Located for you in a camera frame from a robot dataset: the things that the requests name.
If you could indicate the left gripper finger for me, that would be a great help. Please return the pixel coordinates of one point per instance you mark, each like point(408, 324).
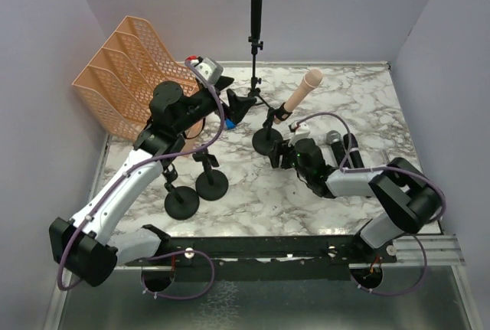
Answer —
point(238, 106)
point(223, 82)

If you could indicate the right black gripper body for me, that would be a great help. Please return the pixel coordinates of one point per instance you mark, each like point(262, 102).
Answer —
point(285, 155)

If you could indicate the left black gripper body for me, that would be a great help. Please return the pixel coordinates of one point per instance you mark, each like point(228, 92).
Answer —
point(223, 97)

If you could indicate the round-base mic stand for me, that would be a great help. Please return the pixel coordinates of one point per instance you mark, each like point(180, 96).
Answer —
point(211, 184)
point(264, 139)
point(181, 202)

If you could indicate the black tripod mic stand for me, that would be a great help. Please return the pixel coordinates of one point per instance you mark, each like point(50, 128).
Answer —
point(255, 81)

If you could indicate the beige microphone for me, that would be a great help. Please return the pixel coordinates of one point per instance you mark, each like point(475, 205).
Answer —
point(310, 81)

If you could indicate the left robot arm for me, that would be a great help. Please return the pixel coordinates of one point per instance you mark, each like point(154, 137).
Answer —
point(82, 243)

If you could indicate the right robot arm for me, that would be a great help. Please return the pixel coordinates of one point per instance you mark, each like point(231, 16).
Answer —
point(409, 199)

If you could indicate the blue small box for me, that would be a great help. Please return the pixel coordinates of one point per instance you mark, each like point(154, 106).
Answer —
point(229, 124)

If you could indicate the silver-head black microphone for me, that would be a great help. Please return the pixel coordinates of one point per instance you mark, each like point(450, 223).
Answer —
point(334, 141)

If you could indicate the black microphone far right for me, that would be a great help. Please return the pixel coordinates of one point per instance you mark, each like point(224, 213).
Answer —
point(354, 156)

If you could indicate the orange plastic file organizer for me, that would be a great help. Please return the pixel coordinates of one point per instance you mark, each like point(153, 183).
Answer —
point(118, 82)

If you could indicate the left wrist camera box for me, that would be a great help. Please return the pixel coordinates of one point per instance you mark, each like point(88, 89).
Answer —
point(206, 70)

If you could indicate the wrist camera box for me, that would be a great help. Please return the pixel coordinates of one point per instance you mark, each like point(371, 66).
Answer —
point(298, 131)
point(206, 70)

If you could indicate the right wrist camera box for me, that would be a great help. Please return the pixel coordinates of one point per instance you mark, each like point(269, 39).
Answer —
point(298, 131)

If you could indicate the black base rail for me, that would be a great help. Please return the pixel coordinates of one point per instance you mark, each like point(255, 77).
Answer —
point(281, 257)

